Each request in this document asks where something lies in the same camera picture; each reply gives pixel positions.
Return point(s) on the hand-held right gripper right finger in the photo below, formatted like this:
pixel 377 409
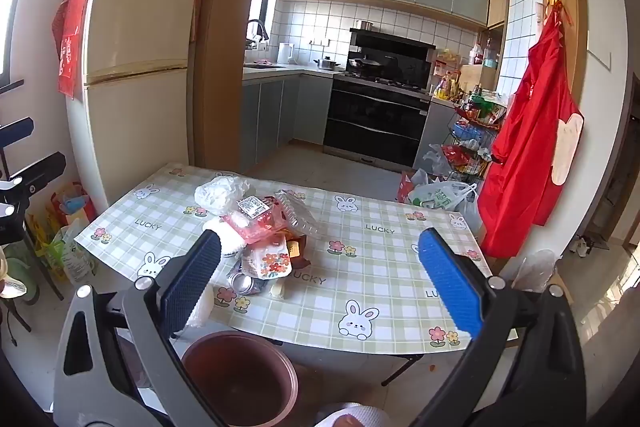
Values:
pixel 450 277

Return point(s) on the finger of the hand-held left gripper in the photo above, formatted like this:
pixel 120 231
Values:
pixel 40 172
pixel 15 133

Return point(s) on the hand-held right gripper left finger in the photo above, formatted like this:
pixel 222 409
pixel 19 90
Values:
pixel 192 282

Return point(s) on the crushed blue drink can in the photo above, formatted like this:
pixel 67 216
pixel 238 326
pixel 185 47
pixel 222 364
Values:
pixel 242 283

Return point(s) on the brown round trash bin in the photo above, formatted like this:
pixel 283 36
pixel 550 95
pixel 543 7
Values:
pixel 240 372

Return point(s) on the clear plastic food container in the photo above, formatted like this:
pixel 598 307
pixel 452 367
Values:
pixel 300 214

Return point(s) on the white foam block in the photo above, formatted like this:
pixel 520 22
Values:
pixel 202 303

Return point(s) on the red gift bag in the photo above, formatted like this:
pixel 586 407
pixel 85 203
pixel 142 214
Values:
pixel 75 202

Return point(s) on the white floral snack packet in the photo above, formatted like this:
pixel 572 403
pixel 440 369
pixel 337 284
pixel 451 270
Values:
pixel 267 262

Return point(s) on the white green plastic bag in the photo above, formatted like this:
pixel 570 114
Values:
pixel 442 197

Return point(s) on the clear plastic bag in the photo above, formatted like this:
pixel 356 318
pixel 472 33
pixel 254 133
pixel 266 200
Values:
pixel 532 269

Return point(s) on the pale yellow small wrapper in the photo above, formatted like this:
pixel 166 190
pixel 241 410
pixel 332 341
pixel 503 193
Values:
pixel 277 290

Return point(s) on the green yellow shopping bag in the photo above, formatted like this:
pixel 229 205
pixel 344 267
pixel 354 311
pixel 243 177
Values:
pixel 67 254

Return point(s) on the green checked bunny tablecloth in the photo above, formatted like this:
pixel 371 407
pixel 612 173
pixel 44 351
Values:
pixel 360 267

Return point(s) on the red paper bag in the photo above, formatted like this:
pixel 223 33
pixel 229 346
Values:
pixel 406 189

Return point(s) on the red printed hanging banner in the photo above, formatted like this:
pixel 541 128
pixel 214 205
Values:
pixel 70 47

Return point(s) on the green plastic stool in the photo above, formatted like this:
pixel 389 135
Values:
pixel 17 272

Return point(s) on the black table leg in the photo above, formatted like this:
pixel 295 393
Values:
pixel 402 369

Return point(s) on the brown snack packet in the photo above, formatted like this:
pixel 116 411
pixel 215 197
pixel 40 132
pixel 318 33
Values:
pixel 301 262

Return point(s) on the grey plastic bag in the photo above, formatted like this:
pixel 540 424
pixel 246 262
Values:
pixel 436 162

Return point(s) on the cream refrigerator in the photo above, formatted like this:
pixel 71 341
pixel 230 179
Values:
pixel 135 32

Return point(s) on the red apron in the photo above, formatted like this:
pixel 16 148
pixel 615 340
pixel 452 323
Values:
pixel 530 132

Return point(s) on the black stove oven unit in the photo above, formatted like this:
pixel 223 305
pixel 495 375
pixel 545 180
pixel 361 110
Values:
pixel 375 117

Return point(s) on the grey lower kitchen cabinets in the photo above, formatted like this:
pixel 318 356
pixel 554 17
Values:
pixel 280 117

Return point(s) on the group of condiment bottles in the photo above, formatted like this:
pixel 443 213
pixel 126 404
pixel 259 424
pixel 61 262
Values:
pixel 450 84

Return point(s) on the wooden cutting board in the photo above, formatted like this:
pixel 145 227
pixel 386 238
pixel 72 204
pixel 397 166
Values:
pixel 471 79

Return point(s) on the black wok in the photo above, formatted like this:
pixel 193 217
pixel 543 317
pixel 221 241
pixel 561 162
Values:
pixel 367 65

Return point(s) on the black range hood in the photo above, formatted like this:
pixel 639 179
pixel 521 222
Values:
pixel 390 44

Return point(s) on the steel pot with lid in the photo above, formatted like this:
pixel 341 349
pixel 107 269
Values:
pixel 327 64

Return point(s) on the white jug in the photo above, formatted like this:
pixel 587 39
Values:
pixel 285 53

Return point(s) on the black kitchen faucet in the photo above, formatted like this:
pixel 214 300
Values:
pixel 257 32

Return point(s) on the small steel pot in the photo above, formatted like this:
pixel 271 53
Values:
pixel 365 25

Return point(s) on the wooden wall cabinet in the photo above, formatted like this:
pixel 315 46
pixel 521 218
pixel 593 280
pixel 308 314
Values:
pixel 499 2

